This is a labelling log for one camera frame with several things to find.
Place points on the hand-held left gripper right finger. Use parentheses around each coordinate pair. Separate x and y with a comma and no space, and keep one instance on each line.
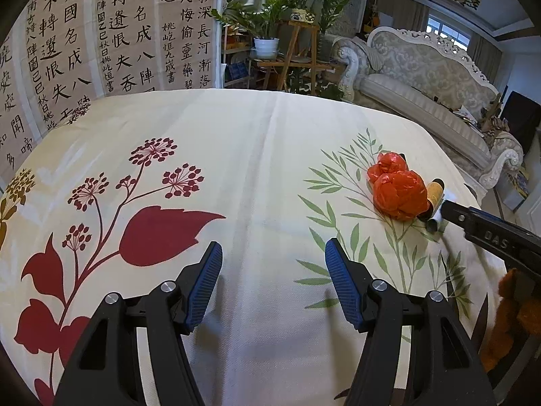
(343,281)

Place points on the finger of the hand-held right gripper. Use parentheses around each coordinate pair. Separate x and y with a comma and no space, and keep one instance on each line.
(458,215)

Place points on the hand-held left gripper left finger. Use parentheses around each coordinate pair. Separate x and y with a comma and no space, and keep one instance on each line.
(206,281)

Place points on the small grey foil tube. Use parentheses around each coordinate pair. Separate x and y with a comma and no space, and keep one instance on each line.
(435,224)

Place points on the yellow and black cylinder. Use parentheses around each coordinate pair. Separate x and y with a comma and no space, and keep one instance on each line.
(435,192)

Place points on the orange plastic bag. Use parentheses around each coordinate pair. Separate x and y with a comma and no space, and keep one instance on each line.
(397,188)

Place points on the clutter pile on sofa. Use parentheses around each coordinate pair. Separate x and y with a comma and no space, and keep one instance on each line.
(477,118)

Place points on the black television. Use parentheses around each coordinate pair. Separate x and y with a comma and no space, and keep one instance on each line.
(522,120)

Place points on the ornate white sofa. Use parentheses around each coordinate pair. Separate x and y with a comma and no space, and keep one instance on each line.
(422,97)

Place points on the floral tablecloth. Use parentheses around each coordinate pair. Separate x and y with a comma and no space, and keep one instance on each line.
(253,156)

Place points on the brown curtain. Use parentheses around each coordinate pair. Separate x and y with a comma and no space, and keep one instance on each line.
(486,57)

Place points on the window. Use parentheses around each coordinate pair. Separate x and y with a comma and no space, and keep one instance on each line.
(448,31)

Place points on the wooden shelf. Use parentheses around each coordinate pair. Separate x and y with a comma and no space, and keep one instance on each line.
(236,63)

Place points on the wooden plant stand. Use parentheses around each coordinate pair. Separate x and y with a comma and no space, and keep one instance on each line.
(296,57)

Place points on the plant in white pot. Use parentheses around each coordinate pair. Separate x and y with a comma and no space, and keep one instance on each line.
(266,46)

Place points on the plant in patterned pot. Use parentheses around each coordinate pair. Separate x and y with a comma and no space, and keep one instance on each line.
(302,15)

